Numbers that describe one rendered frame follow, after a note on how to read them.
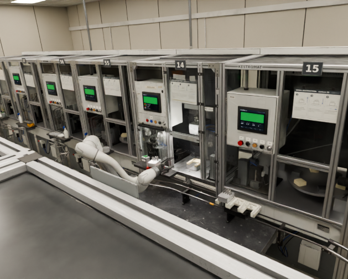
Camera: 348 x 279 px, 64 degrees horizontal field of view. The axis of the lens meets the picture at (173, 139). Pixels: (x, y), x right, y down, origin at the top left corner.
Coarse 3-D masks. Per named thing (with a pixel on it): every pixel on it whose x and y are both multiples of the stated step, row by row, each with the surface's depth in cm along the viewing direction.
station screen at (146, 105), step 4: (144, 96) 290; (148, 96) 286; (152, 96) 282; (156, 96) 279; (144, 104) 293; (148, 104) 289; (152, 104) 286; (156, 104) 282; (144, 108) 295; (148, 108) 291; (152, 108) 288; (156, 108) 284
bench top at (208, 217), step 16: (144, 192) 305; (160, 192) 303; (176, 192) 301; (160, 208) 275; (176, 208) 273; (192, 208) 272; (208, 208) 270; (208, 224) 248; (224, 224) 247; (240, 224) 245; (256, 224) 244; (240, 240) 227; (256, 240) 226
